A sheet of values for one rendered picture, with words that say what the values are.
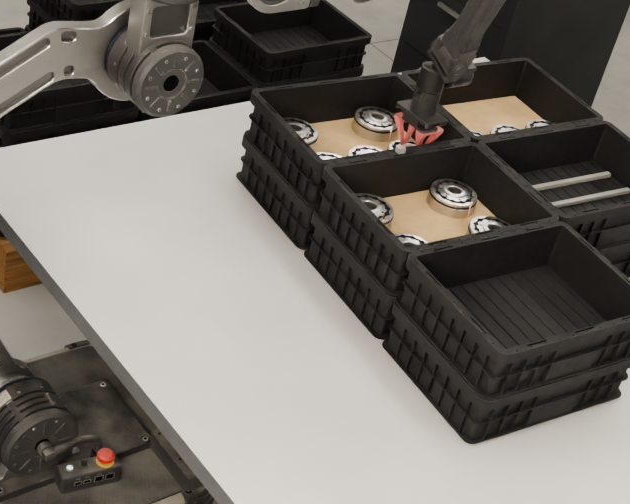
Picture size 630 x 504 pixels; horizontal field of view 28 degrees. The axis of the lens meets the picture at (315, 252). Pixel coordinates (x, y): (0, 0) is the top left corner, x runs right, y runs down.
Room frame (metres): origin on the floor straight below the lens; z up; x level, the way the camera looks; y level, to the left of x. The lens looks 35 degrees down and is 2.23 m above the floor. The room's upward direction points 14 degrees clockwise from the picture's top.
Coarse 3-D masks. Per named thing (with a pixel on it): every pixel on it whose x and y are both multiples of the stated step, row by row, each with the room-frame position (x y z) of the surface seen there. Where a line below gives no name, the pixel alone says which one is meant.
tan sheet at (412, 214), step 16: (416, 192) 2.29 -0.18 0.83; (400, 208) 2.22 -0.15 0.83; (416, 208) 2.23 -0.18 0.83; (480, 208) 2.29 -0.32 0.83; (400, 224) 2.16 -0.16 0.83; (416, 224) 2.17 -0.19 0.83; (432, 224) 2.19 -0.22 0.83; (448, 224) 2.20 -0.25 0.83; (464, 224) 2.22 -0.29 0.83; (432, 240) 2.13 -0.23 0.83
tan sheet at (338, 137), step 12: (336, 120) 2.51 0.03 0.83; (348, 120) 2.53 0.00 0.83; (324, 132) 2.45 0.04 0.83; (336, 132) 2.46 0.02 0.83; (348, 132) 2.47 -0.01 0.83; (324, 144) 2.40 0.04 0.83; (336, 144) 2.41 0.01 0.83; (348, 144) 2.42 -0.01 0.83; (360, 144) 2.43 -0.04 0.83; (372, 144) 2.45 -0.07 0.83; (384, 144) 2.46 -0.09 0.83
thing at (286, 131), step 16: (336, 80) 2.51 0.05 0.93; (352, 80) 2.53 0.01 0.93; (368, 80) 2.56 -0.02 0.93; (400, 80) 2.59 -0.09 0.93; (256, 96) 2.35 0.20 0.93; (272, 112) 2.30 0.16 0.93; (288, 128) 2.25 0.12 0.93; (304, 144) 2.20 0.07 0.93; (432, 144) 2.33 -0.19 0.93; (448, 144) 2.35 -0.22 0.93; (320, 160) 2.16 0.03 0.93; (336, 160) 2.17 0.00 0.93
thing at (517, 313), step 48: (528, 240) 2.09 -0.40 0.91; (480, 288) 2.00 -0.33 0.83; (528, 288) 2.05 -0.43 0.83; (576, 288) 2.08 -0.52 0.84; (624, 288) 2.00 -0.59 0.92; (432, 336) 1.82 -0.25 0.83; (528, 336) 1.89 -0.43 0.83; (624, 336) 1.90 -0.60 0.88; (480, 384) 1.71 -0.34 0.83; (528, 384) 1.76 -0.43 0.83
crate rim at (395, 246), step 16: (464, 144) 2.37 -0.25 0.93; (352, 160) 2.19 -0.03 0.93; (368, 160) 2.20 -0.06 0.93; (384, 160) 2.23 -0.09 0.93; (496, 160) 2.34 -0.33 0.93; (336, 176) 2.11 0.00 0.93; (512, 176) 2.29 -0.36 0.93; (336, 192) 2.09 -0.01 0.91; (352, 192) 2.07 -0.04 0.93; (528, 192) 2.24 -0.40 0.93; (352, 208) 2.04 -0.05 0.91; (368, 208) 2.03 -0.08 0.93; (544, 208) 2.19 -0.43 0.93; (368, 224) 2.00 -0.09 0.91; (384, 224) 1.99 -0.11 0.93; (528, 224) 2.12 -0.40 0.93; (384, 240) 1.96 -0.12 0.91; (448, 240) 1.99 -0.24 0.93; (464, 240) 2.00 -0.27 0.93; (400, 256) 1.92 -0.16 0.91
